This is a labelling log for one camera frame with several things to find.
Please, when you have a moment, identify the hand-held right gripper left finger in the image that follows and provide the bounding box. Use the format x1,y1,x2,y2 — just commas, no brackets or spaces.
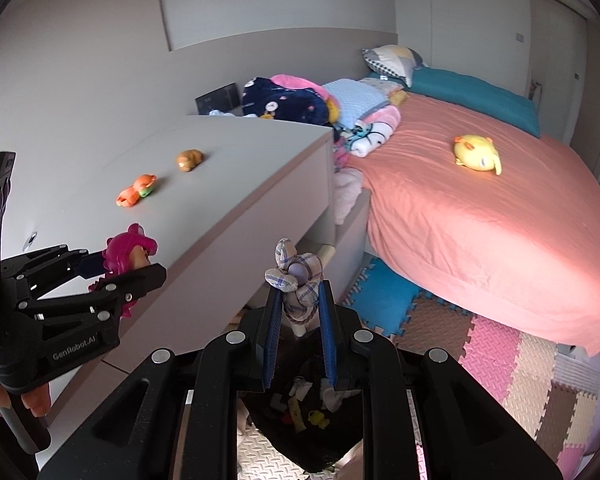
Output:
39,290,286,480

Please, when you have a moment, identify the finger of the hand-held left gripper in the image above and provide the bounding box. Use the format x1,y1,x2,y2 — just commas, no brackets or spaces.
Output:
0,245,106,306
17,265,167,322

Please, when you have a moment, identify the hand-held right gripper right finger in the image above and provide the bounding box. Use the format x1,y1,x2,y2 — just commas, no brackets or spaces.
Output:
317,280,563,480

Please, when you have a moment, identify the pink toy figure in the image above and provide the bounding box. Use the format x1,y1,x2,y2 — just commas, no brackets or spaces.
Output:
89,223,159,318

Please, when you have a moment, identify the white cloth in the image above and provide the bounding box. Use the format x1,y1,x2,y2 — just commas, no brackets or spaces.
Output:
320,377,358,413

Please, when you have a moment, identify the purple checked flower hair tie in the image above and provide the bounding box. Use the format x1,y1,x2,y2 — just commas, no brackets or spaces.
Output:
265,238,327,323

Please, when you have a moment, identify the yellow snack packet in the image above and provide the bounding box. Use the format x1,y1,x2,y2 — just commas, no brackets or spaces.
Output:
289,396,307,433

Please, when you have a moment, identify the black trash bag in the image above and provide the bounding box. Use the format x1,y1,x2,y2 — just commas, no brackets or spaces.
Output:
237,340,366,473

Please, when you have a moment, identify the person's left hand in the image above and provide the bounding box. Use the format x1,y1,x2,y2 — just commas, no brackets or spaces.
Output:
0,379,51,418

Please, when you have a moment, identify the orange toy figure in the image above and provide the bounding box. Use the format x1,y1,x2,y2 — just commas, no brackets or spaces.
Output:
116,174,157,207

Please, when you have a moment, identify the brown toy figure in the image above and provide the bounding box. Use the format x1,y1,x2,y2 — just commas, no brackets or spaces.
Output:
175,149,204,172

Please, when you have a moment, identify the pale pink fluffy cloth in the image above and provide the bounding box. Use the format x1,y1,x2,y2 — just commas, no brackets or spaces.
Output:
332,167,363,226

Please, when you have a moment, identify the bed with pink sheet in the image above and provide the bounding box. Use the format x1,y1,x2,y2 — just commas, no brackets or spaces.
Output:
335,92,600,361

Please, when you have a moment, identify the pastel foam puzzle mat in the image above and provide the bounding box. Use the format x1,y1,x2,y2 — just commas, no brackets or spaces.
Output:
340,255,600,480

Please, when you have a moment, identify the white and pink printed blanket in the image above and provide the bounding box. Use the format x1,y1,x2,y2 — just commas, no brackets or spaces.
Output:
347,105,402,158

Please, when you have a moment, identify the navy printed blanket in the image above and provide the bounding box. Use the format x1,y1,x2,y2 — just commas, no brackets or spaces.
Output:
241,76,331,126

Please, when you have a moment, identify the yellow plush chick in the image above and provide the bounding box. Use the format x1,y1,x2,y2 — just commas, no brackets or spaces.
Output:
452,134,502,176

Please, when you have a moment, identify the light blue knitted blanket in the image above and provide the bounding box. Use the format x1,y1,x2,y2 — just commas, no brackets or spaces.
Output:
322,79,401,128

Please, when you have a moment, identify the pink fluffy blanket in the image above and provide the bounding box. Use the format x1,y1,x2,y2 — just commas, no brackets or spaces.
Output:
270,74,331,103

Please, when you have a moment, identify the teal pillow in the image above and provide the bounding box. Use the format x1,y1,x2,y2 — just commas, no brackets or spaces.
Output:
410,67,541,138

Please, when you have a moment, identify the checked patchwork pillow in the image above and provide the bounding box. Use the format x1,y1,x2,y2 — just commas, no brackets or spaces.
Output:
362,45,428,88

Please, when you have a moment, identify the dark wall socket panel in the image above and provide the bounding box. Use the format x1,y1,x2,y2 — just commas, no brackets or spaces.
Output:
195,84,239,115

